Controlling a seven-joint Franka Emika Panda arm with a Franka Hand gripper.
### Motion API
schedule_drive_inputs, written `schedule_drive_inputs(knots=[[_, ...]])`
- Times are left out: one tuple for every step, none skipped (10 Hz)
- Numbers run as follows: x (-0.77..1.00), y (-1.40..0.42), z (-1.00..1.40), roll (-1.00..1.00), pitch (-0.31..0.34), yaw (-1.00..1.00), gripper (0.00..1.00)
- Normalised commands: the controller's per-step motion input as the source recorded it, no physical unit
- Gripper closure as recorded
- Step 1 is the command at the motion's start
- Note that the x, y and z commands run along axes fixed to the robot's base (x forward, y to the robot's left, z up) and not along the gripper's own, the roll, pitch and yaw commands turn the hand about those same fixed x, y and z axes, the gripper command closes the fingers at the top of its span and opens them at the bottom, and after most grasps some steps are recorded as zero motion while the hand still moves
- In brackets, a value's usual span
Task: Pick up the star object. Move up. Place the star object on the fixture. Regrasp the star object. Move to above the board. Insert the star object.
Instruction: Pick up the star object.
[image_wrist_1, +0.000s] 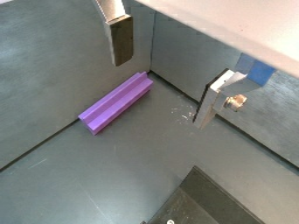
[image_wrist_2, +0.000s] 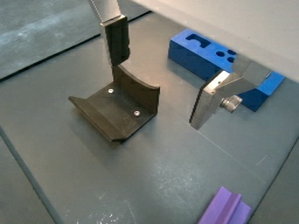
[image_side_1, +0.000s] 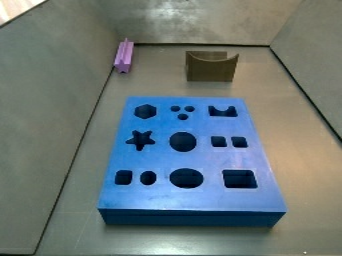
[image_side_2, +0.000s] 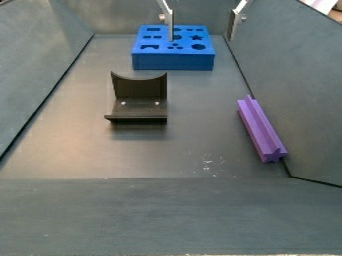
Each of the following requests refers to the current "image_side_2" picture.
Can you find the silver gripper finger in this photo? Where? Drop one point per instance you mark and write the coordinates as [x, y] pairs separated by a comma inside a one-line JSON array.
[[166, 16], [237, 17]]

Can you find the purple star-shaped bar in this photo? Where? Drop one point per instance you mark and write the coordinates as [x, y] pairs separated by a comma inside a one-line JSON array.
[[267, 140]]

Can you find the black curved fixture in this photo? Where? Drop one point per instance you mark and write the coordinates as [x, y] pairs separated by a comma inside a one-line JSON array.
[[141, 99]]

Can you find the blue shape sorter block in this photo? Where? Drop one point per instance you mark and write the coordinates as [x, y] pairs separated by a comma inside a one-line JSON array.
[[189, 52]]

